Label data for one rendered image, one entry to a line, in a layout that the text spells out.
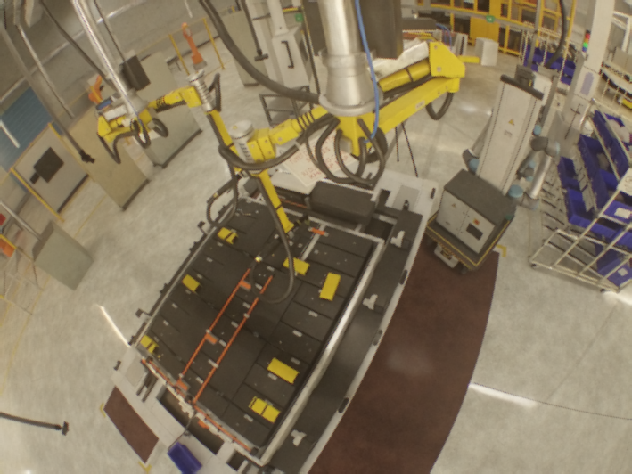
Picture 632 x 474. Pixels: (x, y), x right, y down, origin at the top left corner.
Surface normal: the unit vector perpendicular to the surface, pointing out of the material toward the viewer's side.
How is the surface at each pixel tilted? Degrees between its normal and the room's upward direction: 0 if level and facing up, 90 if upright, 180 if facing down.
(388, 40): 90
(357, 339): 0
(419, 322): 0
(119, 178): 90
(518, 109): 90
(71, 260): 90
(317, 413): 0
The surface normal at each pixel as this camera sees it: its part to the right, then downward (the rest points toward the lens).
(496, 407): -0.18, -0.55
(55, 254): 0.86, 0.31
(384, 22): -0.47, 0.77
